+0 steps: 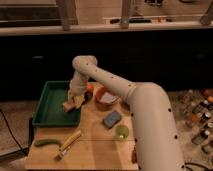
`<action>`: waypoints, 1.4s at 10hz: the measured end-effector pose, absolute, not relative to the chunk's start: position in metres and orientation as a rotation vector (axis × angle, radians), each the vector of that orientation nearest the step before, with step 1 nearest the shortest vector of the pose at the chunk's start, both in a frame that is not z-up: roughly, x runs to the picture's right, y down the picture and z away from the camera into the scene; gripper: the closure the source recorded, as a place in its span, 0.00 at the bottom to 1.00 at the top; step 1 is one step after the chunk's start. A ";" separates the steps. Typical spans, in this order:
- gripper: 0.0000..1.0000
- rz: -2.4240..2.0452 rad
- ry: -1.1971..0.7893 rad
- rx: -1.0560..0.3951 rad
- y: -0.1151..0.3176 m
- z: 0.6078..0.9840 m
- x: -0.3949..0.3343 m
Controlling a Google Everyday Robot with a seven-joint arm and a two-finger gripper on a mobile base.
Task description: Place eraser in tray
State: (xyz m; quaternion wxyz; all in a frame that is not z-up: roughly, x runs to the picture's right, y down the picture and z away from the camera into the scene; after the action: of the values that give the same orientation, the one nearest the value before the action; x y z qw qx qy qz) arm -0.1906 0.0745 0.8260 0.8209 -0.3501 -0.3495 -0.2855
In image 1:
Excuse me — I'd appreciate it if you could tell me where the yellow handled brush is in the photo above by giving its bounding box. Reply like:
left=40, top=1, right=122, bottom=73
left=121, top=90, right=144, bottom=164
left=54, top=130, right=82, bottom=161

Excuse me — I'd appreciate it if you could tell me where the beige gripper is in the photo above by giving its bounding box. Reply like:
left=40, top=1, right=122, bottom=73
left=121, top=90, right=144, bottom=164
left=62, top=79, right=87, bottom=112

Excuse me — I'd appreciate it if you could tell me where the black cable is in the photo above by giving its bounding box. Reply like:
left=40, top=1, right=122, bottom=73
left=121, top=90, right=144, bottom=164
left=0, top=109, right=30, bottom=158

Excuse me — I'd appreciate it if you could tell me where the green plastic tray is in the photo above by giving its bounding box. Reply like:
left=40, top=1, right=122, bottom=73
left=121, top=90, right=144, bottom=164
left=32, top=81, right=81, bottom=128

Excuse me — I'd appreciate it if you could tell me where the spice bottle rack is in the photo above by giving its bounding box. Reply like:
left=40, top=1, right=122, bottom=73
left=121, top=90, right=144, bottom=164
left=178, top=88, right=213, bottom=155

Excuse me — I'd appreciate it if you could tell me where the orange bowl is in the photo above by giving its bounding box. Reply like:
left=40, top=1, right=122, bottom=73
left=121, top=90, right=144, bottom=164
left=95, top=86, right=118, bottom=106

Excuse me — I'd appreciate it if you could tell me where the green pickle toy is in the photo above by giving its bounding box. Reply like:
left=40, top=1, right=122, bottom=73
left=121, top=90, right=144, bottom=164
left=34, top=139, right=61, bottom=147

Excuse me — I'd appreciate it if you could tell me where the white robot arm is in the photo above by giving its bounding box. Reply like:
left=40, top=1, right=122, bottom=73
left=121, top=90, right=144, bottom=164
left=68, top=55, right=186, bottom=171

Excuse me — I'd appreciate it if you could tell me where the orange ball toy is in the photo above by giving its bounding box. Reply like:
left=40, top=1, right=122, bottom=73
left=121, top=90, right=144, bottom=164
left=87, top=83, right=94, bottom=92

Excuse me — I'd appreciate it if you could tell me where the wooden cutting board table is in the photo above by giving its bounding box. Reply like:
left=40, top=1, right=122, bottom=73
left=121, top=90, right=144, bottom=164
left=25, top=99, right=138, bottom=171

